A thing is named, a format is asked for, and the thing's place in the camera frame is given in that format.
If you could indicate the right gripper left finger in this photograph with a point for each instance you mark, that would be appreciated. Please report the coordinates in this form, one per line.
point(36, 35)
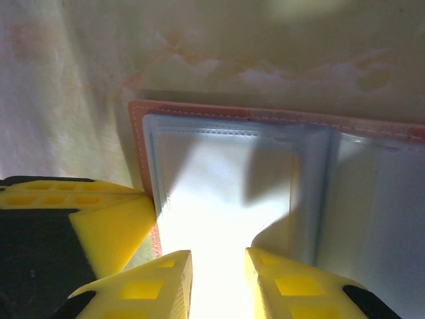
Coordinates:
point(149, 292)

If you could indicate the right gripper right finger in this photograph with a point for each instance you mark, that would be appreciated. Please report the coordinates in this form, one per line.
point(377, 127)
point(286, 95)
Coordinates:
point(299, 292)

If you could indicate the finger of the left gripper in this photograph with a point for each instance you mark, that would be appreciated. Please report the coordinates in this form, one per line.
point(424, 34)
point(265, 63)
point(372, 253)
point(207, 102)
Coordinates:
point(113, 232)
point(66, 187)

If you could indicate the brown leather card holder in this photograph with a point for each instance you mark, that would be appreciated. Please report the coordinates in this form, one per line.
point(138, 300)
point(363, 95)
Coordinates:
point(365, 199)

